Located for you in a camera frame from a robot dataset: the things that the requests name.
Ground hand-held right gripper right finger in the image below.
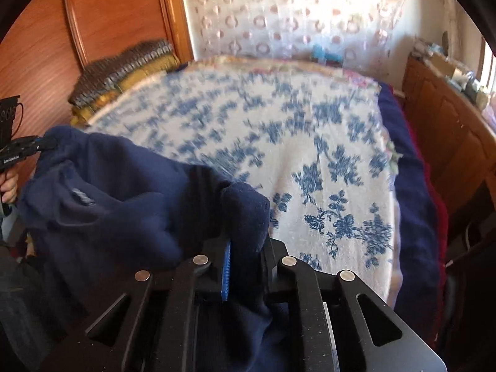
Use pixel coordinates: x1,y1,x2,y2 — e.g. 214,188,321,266
263,238,447,372

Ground sheer circle-patterned curtain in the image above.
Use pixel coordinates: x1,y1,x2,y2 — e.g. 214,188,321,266
180,0,407,70

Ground person's left hand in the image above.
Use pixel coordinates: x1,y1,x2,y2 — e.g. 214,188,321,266
0,171,19,204

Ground yellow cloth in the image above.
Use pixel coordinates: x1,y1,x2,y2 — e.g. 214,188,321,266
72,56,181,126

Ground navy blue printed t-shirt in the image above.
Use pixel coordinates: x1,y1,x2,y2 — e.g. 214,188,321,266
17,125,289,372

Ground black circle-patterned cloth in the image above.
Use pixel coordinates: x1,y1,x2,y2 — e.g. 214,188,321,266
69,39,175,105

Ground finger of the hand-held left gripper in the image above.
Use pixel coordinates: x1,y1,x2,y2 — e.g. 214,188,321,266
11,135,58,156

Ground navy blue bedsheet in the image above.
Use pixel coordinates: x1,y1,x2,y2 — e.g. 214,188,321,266
378,81,440,311

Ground wooden cabinet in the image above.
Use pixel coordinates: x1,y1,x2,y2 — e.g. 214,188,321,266
401,56,496,218

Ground blue floral white blanket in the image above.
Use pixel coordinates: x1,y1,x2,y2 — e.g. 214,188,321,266
87,56,401,307

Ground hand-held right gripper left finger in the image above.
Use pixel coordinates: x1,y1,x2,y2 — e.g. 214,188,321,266
84,166,233,372

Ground pink floral bedsheet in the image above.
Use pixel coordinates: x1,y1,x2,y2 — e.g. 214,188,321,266
341,68,382,90

